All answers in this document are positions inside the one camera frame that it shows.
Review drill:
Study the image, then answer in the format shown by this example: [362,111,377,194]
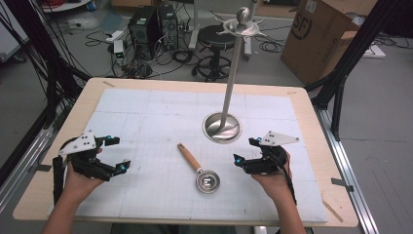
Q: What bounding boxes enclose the person's left hand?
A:
[61,147,105,205]

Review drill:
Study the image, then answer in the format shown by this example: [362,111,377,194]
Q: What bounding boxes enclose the black frame with cables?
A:
[0,0,93,132]

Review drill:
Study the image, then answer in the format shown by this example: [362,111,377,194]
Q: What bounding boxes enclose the narrow black computer tower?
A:
[157,3,180,52]

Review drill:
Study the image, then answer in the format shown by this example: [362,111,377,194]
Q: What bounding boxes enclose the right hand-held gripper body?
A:
[243,131,301,176]

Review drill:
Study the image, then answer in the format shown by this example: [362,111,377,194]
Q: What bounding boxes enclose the aluminium rail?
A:
[313,104,381,234]
[0,126,56,214]

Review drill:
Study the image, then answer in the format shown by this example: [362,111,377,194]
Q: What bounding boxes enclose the white grid mat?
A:
[48,87,329,224]

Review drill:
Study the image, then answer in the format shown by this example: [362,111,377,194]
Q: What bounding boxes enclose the wooden-handled metal spoon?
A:
[176,142,221,195]

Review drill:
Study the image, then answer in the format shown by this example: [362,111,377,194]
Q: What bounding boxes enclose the grey metal stand post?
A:
[188,0,202,51]

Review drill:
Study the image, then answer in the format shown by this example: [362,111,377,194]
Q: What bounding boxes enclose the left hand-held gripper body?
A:
[58,130,115,181]

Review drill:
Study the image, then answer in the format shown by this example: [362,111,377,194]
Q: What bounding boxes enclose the coiled black cable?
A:
[258,39,285,55]

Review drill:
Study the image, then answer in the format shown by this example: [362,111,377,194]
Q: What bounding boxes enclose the small white electronic box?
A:
[112,39,127,61]

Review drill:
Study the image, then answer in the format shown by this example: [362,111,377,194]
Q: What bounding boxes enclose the tall metal utensil stand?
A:
[202,6,268,145]

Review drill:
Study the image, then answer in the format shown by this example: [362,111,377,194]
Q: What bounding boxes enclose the large black computer tower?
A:
[127,5,163,61]

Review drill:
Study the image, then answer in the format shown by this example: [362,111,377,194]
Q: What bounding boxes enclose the person's right hand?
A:
[250,150,293,205]

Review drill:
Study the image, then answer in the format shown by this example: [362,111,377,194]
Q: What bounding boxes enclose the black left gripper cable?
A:
[52,155,67,207]

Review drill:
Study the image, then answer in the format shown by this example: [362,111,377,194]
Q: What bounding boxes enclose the brown cardboard box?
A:
[280,0,380,87]

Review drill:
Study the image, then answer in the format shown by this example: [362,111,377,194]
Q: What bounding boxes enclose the person's dark pants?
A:
[109,222,239,234]

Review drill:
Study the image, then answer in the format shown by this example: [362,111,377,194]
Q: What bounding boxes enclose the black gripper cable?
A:
[52,155,67,207]
[274,151,298,207]

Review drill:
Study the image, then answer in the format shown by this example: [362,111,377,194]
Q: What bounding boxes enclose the black metal frame strut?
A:
[304,0,404,141]

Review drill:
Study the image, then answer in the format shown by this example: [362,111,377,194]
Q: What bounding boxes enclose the flat white power strip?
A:
[360,44,387,59]

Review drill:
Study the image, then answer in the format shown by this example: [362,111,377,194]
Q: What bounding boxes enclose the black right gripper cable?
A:
[274,151,298,207]

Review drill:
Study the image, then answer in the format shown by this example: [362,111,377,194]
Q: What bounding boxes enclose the black round stool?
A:
[192,24,239,83]

